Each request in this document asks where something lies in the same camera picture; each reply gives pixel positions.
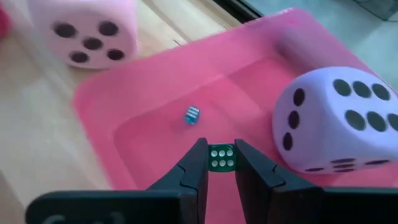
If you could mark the large red foam die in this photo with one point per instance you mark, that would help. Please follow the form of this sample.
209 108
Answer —
3 21

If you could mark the small green translucent die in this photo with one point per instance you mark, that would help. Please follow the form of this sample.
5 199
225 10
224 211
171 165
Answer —
222 168

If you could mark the small cyan translucent die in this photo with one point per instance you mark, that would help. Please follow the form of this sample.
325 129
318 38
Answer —
192 115

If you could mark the pink translucent plastic bin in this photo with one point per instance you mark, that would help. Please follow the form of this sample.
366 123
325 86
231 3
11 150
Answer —
155 93

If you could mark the large pink foam die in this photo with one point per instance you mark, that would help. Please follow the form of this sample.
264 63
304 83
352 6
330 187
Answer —
81 12

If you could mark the large purple foam die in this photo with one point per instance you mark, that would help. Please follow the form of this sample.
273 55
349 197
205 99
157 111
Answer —
320 143

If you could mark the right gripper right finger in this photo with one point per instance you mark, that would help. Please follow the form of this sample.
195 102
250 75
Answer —
264 193

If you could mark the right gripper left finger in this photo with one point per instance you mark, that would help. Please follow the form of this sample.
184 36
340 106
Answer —
192 177

